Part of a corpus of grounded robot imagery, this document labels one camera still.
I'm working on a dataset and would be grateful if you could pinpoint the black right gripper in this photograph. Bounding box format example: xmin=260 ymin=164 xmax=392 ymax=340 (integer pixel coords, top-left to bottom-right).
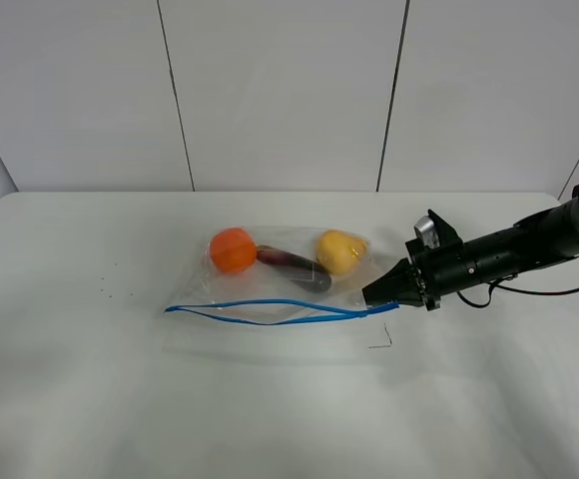
xmin=362 ymin=210 xmax=465 ymax=310

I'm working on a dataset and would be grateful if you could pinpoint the clear zip bag blue seal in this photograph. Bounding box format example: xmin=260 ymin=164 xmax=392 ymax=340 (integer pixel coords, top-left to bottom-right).
xmin=165 ymin=227 xmax=399 ymax=337

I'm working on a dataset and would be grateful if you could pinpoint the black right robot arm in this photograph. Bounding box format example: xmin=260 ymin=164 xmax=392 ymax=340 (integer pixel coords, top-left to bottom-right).
xmin=362 ymin=185 xmax=579 ymax=310

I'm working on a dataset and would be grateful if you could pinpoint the yellow pear fruit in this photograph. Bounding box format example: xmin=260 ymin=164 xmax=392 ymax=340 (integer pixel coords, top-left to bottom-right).
xmin=315 ymin=230 xmax=367 ymax=275

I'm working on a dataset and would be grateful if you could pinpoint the dark purple eggplant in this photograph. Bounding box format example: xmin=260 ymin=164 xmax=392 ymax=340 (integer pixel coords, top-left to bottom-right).
xmin=257 ymin=245 xmax=332 ymax=293

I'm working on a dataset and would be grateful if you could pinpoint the orange fruit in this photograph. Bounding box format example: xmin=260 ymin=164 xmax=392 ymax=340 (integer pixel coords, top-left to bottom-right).
xmin=209 ymin=228 xmax=257 ymax=274

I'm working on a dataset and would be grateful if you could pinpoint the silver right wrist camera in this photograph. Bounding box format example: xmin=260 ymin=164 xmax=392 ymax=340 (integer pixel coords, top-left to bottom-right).
xmin=413 ymin=216 xmax=440 ymax=249

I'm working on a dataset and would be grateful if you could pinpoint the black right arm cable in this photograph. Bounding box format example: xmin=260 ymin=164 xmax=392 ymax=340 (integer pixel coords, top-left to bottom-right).
xmin=455 ymin=179 xmax=579 ymax=309

